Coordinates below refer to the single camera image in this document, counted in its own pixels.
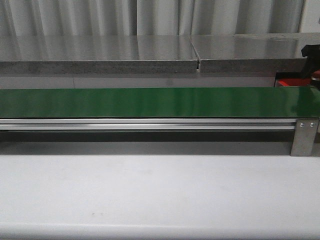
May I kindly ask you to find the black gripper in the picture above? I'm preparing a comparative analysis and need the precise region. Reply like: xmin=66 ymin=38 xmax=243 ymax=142
xmin=301 ymin=44 xmax=320 ymax=79

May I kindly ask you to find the red mushroom push button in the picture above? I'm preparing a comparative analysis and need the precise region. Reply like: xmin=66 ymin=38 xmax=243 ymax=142
xmin=310 ymin=70 xmax=320 ymax=90

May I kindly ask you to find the red plastic bin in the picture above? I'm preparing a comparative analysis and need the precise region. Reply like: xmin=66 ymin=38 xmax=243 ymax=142
xmin=274 ymin=78 xmax=320 ymax=90

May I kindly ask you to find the green conveyor belt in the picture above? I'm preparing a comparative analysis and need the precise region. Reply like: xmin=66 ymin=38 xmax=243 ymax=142
xmin=0 ymin=86 xmax=320 ymax=119

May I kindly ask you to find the right grey stone counter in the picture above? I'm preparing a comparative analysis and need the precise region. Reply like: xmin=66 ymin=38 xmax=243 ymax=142
xmin=191 ymin=33 xmax=320 ymax=75

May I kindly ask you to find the grey stone counter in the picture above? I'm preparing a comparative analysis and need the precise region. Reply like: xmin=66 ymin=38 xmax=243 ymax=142
xmin=191 ymin=33 xmax=320 ymax=75
xmin=0 ymin=35 xmax=199 ymax=75

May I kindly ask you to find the left grey stone counter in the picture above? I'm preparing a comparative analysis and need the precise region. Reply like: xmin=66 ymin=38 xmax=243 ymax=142
xmin=0 ymin=35 xmax=199 ymax=75

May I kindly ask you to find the grey pleated curtain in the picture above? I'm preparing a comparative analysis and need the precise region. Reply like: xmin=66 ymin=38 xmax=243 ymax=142
xmin=0 ymin=0 xmax=304 ymax=36

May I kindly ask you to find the steel conveyor support bracket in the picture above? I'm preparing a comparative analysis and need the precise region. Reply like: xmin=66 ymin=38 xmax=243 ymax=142
xmin=290 ymin=118 xmax=319 ymax=157

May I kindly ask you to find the aluminium conveyor side rail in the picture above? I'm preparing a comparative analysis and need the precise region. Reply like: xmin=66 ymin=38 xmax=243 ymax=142
xmin=0 ymin=118 xmax=297 ymax=131

